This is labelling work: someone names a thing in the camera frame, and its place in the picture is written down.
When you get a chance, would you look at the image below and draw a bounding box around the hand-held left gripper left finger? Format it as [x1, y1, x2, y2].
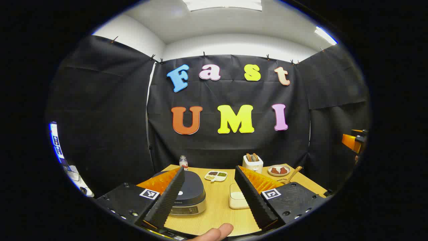
[95, 166, 185, 231]

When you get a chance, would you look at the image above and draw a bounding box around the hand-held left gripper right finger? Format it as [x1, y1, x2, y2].
[234, 165, 327, 231]

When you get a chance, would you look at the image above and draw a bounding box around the clear box of rice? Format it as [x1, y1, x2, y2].
[229, 182, 250, 210]

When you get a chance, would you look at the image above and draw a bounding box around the dark grey rice cooker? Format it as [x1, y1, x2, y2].
[152, 170, 206, 216]

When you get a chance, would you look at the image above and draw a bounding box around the wooden spoon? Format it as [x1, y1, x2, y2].
[279, 166, 303, 184]

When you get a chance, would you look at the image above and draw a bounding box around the white toaster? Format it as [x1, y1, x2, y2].
[242, 155, 263, 174]

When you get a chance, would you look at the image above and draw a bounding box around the small round plate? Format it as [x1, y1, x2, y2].
[268, 165, 291, 177]

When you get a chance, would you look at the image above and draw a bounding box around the white sectioned condiment dish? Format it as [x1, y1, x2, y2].
[204, 171, 228, 182]

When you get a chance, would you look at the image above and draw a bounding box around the black backdrop cloth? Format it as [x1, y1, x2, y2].
[47, 35, 370, 198]

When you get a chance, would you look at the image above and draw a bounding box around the white side desk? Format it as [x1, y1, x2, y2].
[64, 166, 95, 198]

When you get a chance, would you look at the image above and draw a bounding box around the small ceiling light panel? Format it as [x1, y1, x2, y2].
[314, 26, 337, 46]

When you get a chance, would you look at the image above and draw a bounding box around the computer monitor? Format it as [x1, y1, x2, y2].
[49, 122, 66, 164]

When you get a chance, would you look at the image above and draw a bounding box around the large ceiling light panel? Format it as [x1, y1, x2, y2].
[182, 0, 263, 12]

